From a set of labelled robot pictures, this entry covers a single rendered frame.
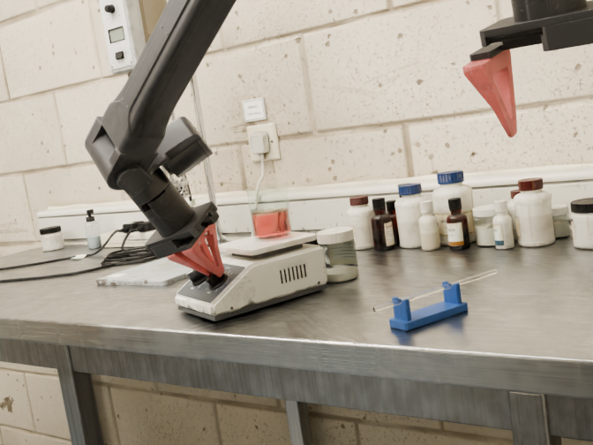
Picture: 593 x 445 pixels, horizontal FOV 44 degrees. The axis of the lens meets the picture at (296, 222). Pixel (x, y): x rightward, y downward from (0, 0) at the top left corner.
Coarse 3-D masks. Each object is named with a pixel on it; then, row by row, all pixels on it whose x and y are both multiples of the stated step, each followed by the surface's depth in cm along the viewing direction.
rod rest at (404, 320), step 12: (456, 288) 91; (408, 300) 87; (444, 300) 93; (456, 300) 91; (396, 312) 88; (408, 312) 87; (420, 312) 90; (432, 312) 89; (444, 312) 89; (456, 312) 90; (396, 324) 88; (408, 324) 86; (420, 324) 87
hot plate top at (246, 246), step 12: (240, 240) 117; (252, 240) 115; (276, 240) 111; (288, 240) 110; (300, 240) 110; (312, 240) 112; (228, 252) 112; (240, 252) 108; (252, 252) 106; (264, 252) 107
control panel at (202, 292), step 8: (224, 264) 111; (224, 272) 108; (232, 272) 107; (240, 272) 105; (232, 280) 104; (184, 288) 112; (192, 288) 110; (200, 288) 109; (208, 288) 107; (224, 288) 104; (192, 296) 108; (200, 296) 106; (208, 296) 105; (216, 296) 103
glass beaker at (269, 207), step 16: (256, 192) 111; (272, 192) 110; (256, 208) 111; (272, 208) 111; (288, 208) 113; (256, 224) 112; (272, 224) 111; (288, 224) 112; (256, 240) 113; (272, 240) 111
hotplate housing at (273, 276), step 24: (240, 264) 107; (264, 264) 106; (288, 264) 109; (312, 264) 111; (240, 288) 104; (264, 288) 107; (288, 288) 109; (312, 288) 112; (192, 312) 109; (216, 312) 102; (240, 312) 105
